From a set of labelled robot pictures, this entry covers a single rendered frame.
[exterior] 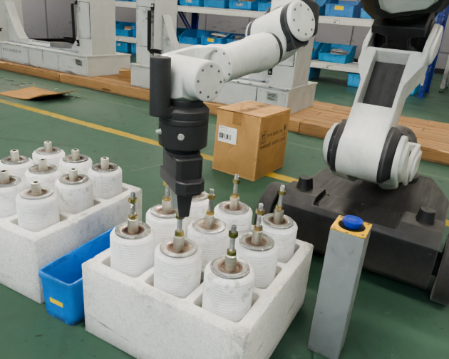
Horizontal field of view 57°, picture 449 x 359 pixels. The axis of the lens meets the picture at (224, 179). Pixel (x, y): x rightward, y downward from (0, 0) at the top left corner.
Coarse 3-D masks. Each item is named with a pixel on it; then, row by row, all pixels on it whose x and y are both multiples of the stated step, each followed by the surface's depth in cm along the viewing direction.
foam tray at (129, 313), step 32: (96, 256) 90; (96, 288) 87; (128, 288) 82; (256, 288) 84; (288, 288) 90; (96, 320) 91; (128, 320) 85; (160, 320) 80; (192, 320) 76; (224, 320) 75; (256, 320) 75; (288, 320) 98; (128, 352) 88; (160, 352) 83; (192, 352) 78; (224, 352) 74; (256, 352) 80
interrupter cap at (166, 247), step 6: (168, 240) 85; (186, 240) 86; (162, 246) 82; (168, 246) 83; (186, 246) 84; (192, 246) 83; (162, 252) 80; (168, 252) 81; (174, 252) 81; (180, 252) 81; (186, 252) 81; (192, 252) 81; (180, 258) 80
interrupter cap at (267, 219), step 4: (264, 216) 99; (268, 216) 99; (272, 216) 99; (284, 216) 100; (264, 220) 97; (268, 220) 97; (272, 220) 98; (284, 220) 98; (288, 220) 98; (292, 220) 98; (268, 224) 95; (272, 224) 95; (276, 224) 95; (280, 224) 96; (284, 224) 96; (288, 224) 96; (292, 224) 96; (276, 228) 94; (280, 228) 94; (284, 228) 94; (288, 228) 94
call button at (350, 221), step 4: (344, 216) 85; (348, 216) 85; (352, 216) 85; (344, 220) 83; (348, 220) 83; (352, 220) 83; (356, 220) 83; (360, 220) 83; (344, 224) 84; (348, 224) 82; (352, 224) 82; (356, 224) 82; (360, 224) 82; (352, 228) 83; (356, 228) 83
